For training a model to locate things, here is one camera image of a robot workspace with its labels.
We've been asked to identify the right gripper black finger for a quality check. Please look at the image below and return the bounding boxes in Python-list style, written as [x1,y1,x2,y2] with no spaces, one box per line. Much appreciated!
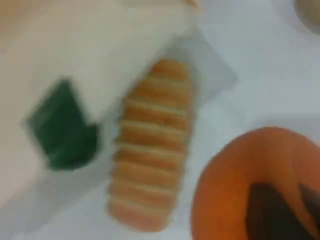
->
[244,183,312,240]

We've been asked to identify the orange with stem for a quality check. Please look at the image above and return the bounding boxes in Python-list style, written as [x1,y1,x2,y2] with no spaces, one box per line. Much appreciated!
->
[190,126,320,240]

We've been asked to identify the white canvas bag green handles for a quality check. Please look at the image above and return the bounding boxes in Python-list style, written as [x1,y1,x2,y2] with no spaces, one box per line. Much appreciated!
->
[0,0,200,213]

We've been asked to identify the ridged long bread roll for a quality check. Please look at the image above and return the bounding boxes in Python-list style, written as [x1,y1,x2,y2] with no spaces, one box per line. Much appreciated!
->
[105,58,196,233]

